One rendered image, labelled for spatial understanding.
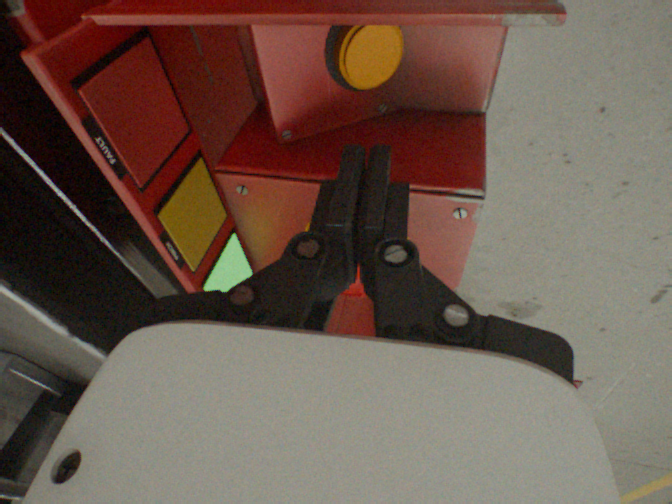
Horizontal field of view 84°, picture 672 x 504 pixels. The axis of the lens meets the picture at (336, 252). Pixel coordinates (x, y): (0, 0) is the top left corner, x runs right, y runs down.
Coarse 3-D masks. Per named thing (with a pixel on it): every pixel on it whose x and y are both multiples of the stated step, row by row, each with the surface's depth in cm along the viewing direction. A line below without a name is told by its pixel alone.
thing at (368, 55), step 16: (352, 32) 19; (368, 32) 19; (384, 32) 19; (400, 32) 20; (336, 48) 20; (352, 48) 19; (368, 48) 20; (384, 48) 20; (400, 48) 20; (336, 64) 21; (352, 64) 20; (368, 64) 20; (384, 64) 21; (352, 80) 21; (368, 80) 21; (384, 80) 21
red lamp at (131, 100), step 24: (144, 48) 15; (120, 72) 14; (144, 72) 16; (96, 96) 14; (120, 96) 15; (144, 96) 16; (168, 96) 17; (120, 120) 15; (144, 120) 16; (168, 120) 17; (120, 144) 15; (144, 144) 16; (168, 144) 18; (144, 168) 16
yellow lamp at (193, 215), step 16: (192, 176) 20; (208, 176) 21; (176, 192) 19; (192, 192) 20; (208, 192) 21; (176, 208) 19; (192, 208) 20; (208, 208) 22; (176, 224) 19; (192, 224) 20; (208, 224) 22; (176, 240) 19; (192, 240) 21; (208, 240) 22; (192, 256) 21
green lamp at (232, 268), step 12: (228, 252) 25; (240, 252) 26; (228, 264) 25; (240, 264) 27; (216, 276) 24; (228, 276) 25; (240, 276) 27; (204, 288) 23; (216, 288) 24; (228, 288) 25
